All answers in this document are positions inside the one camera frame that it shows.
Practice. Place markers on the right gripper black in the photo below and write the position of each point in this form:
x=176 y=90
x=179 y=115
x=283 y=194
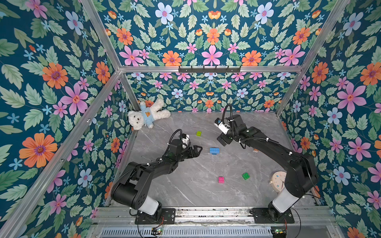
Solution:
x=226 y=137

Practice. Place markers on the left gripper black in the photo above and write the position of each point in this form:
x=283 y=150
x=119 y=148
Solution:
x=195 y=154

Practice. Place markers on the light blue long lego brick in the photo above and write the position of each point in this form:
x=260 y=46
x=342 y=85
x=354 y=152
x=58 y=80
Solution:
x=214 y=150

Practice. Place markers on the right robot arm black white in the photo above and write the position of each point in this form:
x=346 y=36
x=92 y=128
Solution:
x=301 y=171

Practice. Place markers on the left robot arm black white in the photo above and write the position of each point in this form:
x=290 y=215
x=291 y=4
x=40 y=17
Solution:
x=132 y=187

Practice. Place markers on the white teddy bear blue shirt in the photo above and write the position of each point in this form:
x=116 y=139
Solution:
x=148 y=115

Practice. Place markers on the beige round clock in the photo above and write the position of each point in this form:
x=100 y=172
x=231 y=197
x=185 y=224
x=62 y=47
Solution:
x=278 y=181

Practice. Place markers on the white ventilation grille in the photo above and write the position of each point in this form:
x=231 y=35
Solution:
x=187 y=232

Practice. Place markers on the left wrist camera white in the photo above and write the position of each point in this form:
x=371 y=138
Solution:
x=185 y=140

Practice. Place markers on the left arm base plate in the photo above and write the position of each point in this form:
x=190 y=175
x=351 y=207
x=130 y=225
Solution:
x=162 y=216

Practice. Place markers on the black hook rail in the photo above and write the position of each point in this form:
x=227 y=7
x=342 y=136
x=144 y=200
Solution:
x=209 y=69

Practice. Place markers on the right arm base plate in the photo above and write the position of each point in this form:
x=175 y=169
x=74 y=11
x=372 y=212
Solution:
x=262 y=215

